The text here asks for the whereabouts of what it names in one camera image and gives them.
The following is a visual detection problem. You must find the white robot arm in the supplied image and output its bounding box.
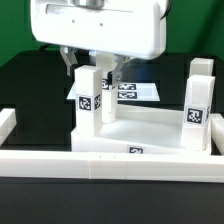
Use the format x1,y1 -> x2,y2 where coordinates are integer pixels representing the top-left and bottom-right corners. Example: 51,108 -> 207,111
30,0 -> 171,83

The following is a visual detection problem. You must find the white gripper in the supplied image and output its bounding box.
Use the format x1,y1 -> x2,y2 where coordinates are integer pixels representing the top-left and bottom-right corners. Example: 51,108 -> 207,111
30,0 -> 167,86

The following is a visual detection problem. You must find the white desk top tray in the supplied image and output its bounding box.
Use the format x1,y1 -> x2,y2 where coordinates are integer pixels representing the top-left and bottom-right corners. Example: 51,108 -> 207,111
71,105 -> 212,155

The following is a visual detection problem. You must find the white left fence block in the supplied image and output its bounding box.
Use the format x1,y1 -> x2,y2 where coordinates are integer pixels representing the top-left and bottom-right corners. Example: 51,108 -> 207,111
0,108 -> 17,146

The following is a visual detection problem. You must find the marker tag sheet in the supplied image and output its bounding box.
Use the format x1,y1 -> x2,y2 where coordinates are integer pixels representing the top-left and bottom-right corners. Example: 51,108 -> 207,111
66,81 -> 161,102

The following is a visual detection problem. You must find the white right fence block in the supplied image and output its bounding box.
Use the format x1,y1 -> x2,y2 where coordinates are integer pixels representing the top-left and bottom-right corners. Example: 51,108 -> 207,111
210,114 -> 224,156

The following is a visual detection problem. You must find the white front fence bar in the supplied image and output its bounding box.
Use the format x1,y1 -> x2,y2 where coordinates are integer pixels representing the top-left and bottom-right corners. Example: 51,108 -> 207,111
0,150 -> 224,183

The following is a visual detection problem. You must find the white fence block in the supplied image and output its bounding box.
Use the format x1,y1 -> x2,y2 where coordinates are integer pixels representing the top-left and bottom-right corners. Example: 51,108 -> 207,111
210,114 -> 224,156
0,108 -> 17,146

